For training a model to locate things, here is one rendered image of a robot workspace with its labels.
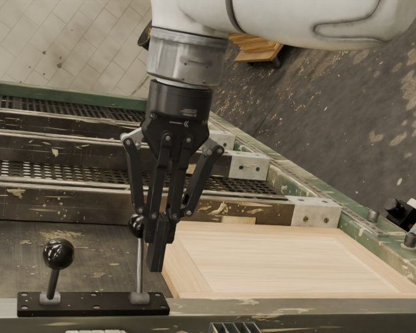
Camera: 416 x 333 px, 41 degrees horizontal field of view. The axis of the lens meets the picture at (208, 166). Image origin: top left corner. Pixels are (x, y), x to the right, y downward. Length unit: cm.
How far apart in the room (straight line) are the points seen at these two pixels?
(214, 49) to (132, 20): 589
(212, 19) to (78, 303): 41
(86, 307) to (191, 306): 15
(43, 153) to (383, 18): 117
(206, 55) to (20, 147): 99
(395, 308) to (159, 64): 58
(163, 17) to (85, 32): 574
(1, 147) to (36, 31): 477
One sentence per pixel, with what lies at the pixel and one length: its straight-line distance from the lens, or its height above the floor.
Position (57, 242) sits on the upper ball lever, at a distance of 69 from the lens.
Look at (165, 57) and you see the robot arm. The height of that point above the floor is 160.
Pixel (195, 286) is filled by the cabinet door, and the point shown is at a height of 128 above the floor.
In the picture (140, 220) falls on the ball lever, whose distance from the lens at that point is 79.
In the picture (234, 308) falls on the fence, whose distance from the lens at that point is 85.
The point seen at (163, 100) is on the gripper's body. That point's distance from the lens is 64.
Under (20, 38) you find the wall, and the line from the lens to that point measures 626.
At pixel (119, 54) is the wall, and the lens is 644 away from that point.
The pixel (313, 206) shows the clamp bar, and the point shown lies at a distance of 133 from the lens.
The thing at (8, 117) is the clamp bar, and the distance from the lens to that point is 185.
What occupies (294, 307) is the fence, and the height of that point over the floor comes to 118.
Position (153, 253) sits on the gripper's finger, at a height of 145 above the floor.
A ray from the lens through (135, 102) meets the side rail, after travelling 262.
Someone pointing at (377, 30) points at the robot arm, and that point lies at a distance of 54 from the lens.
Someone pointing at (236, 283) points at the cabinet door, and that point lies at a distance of 99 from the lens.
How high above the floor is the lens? 175
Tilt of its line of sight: 24 degrees down
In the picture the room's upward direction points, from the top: 52 degrees counter-clockwise
